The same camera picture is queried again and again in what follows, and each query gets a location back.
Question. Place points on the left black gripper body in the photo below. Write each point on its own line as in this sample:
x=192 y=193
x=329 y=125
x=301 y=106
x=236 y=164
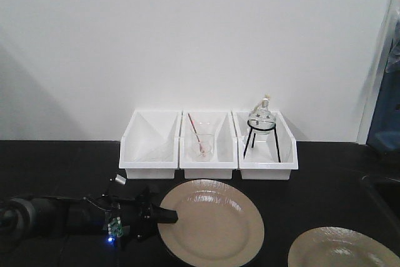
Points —
x=137 y=215

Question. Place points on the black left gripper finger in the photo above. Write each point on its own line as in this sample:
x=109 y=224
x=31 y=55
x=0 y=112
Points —
x=165 y=216

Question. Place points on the beige round plate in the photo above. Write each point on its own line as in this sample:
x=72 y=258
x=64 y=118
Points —
x=335 y=246
x=217 y=224

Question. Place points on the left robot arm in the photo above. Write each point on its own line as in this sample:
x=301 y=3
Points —
x=50 y=216

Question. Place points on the left white plastic bin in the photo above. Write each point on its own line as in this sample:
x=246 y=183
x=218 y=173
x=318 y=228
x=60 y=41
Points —
x=150 y=145

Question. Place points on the white plastic bin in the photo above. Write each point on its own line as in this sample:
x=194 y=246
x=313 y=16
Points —
x=261 y=162
x=224 y=160
x=150 y=145

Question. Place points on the red glass stirring rod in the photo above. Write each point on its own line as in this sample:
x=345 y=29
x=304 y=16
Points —
x=201 y=148

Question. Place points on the glass beaker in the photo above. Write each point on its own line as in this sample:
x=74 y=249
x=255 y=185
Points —
x=208 y=144

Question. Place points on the middle white plastic bin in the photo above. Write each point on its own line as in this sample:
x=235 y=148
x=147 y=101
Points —
x=224 y=160

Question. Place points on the right white plastic bin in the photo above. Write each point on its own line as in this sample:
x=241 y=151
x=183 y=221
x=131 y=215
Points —
x=261 y=162

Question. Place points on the glass alcohol lamp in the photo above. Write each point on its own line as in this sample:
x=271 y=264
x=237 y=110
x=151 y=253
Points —
x=260 y=118

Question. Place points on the black sink basin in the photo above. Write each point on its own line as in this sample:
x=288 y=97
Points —
x=385 y=191

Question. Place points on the blue container at right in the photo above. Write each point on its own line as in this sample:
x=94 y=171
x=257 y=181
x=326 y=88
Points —
x=384 y=131

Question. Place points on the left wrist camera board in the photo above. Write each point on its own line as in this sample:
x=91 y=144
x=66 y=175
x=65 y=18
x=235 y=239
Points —
x=114 y=228

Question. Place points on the black wire tripod stand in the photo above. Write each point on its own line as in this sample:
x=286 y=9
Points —
x=253 y=138

